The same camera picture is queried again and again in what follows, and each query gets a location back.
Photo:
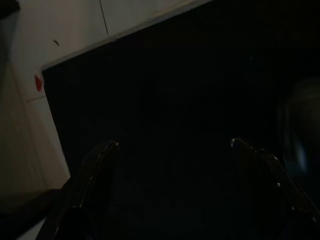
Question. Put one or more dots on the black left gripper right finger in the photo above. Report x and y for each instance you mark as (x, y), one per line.
(270, 190)

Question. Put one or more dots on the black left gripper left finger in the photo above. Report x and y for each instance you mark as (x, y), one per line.
(82, 180)

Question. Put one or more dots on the small red floor scrap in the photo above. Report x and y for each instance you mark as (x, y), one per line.
(38, 83)

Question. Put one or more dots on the large black flat mat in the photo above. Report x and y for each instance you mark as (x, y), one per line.
(175, 87)

